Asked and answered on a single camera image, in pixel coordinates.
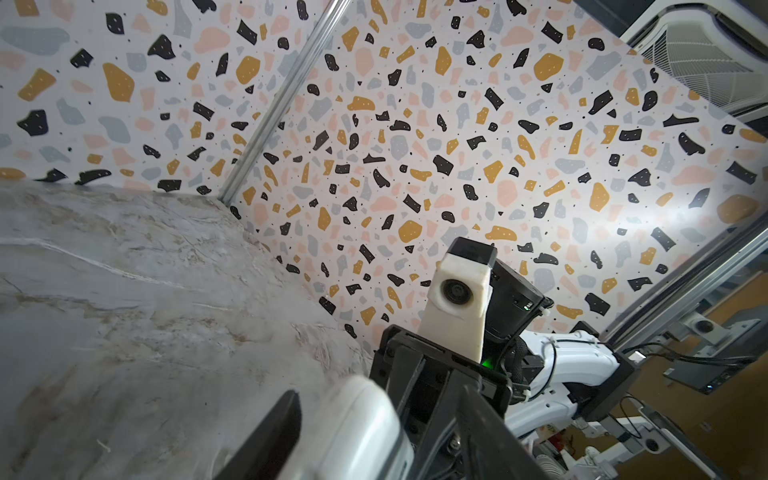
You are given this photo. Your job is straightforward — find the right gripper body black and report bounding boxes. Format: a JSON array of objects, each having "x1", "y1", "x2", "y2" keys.
[{"x1": 369, "y1": 325, "x2": 513, "y2": 479}]

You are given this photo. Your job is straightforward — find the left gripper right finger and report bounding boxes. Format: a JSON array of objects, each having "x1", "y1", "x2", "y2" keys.
[{"x1": 458, "y1": 387, "x2": 548, "y2": 480}]

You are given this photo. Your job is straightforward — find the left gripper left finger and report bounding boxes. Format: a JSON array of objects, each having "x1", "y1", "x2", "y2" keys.
[{"x1": 215, "y1": 390, "x2": 302, "y2": 480}]

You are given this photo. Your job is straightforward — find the red and white remote control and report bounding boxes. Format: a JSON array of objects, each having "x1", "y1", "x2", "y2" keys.
[{"x1": 279, "y1": 375, "x2": 414, "y2": 479}]

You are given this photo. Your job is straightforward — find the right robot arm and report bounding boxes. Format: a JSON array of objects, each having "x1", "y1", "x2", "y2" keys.
[{"x1": 371, "y1": 255, "x2": 635, "y2": 479}]

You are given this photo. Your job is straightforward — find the white ceiling air conditioner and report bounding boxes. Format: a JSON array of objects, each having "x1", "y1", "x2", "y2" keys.
[{"x1": 621, "y1": 1, "x2": 767, "y2": 124}]

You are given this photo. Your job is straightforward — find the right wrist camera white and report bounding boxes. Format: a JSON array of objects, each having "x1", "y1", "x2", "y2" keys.
[{"x1": 417, "y1": 237, "x2": 497, "y2": 363}]

